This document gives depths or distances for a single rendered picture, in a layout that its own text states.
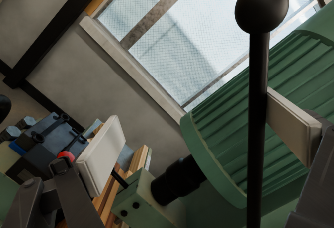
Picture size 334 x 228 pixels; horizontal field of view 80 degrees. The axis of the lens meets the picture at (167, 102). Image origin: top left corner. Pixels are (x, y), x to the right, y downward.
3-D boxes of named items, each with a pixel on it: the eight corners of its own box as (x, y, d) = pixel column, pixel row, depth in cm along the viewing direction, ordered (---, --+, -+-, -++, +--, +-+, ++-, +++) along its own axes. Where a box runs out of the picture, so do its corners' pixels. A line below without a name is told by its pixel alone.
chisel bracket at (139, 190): (114, 186, 43) (142, 165, 41) (158, 223, 46) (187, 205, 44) (102, 216, 36) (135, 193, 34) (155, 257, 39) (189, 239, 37)
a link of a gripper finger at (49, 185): (74, 212, 12) (28, 218, 12) (104, 158, 16) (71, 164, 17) (64, 192, 11) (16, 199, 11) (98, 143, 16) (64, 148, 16)
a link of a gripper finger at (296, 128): (308, 125, 11) (323, 122, 11) (260, 87, 17) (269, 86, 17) (307, 170, 12) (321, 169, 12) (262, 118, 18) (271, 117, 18)
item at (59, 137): (41, 121, 41) (58, 105, 40) (83, 156, 44) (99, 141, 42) (-15, 161, 29) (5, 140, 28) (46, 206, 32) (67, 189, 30)
